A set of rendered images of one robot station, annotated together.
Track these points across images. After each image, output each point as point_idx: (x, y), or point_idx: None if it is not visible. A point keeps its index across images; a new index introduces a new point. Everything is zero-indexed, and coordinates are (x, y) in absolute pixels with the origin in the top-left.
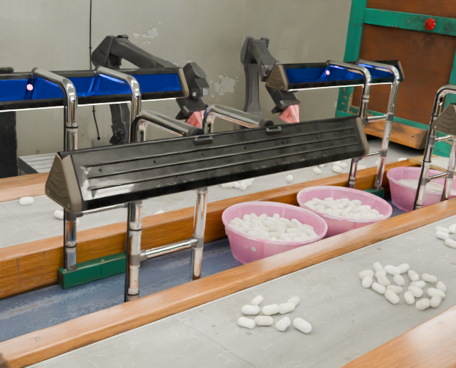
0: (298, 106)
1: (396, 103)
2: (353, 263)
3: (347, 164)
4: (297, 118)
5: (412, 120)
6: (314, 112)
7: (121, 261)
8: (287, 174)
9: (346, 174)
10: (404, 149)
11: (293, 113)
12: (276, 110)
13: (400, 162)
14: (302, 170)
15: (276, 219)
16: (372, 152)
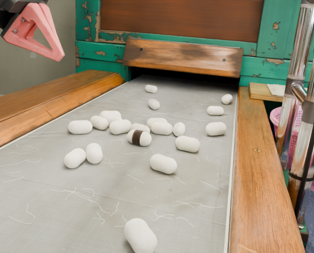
0: (47, 7)
1: (178, 15)
2: None
3: (173, 124)
4: (55, 36)
5: (208, 38)
6: (8, 66)
7: None
8: (96, 203)
9: (247, 155)
10: (188, 84)
11: (43, 23)
12: None
13: (246, 102)
14: (119, 170)
15: None
16: (165, 94)
